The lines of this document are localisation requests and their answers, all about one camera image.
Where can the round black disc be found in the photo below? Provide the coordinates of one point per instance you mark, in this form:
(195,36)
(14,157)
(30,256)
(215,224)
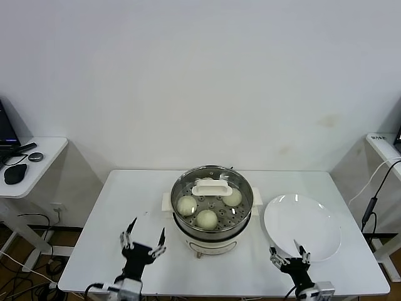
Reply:
(36,156)

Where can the white side desk with label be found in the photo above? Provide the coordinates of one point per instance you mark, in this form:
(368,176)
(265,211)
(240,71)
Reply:
(383,150)

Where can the white round plate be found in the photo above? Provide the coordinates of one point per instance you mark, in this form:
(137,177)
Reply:
(297,219)

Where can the white printed label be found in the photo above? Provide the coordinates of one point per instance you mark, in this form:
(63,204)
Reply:
(379,137)

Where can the white wall socket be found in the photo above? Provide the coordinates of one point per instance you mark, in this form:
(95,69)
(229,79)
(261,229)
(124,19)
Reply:
(58,207)

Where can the black screen edge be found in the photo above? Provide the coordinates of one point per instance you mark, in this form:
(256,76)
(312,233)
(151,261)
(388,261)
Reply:
(399,136)

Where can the white side desk with laptop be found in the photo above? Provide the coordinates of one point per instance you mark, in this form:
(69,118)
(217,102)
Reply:
(47,147)

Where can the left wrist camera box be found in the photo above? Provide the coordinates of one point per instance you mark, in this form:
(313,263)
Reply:
(131,290)

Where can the black computer mouse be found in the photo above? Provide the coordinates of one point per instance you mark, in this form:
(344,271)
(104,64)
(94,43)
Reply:
(15,173)

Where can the black bar device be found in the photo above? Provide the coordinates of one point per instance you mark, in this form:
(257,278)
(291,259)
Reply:
(26,146)

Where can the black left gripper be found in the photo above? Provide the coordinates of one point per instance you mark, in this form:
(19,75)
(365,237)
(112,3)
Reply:
(138,255)

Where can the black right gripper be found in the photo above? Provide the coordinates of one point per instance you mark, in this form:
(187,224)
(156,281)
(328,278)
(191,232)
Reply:
(297,269)

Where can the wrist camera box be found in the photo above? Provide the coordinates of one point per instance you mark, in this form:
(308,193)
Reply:
(131,290)
(326,288)

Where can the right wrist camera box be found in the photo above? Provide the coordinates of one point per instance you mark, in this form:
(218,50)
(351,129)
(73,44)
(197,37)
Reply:
(326,288)

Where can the black laptop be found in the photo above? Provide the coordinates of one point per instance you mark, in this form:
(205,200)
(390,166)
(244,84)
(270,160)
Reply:
(6,131)

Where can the stainless steel steamer basket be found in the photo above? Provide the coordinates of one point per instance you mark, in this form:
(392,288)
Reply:
(257,197)

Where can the cream electric cooker base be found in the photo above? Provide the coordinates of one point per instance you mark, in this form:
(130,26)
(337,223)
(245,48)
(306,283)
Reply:
(213,246)

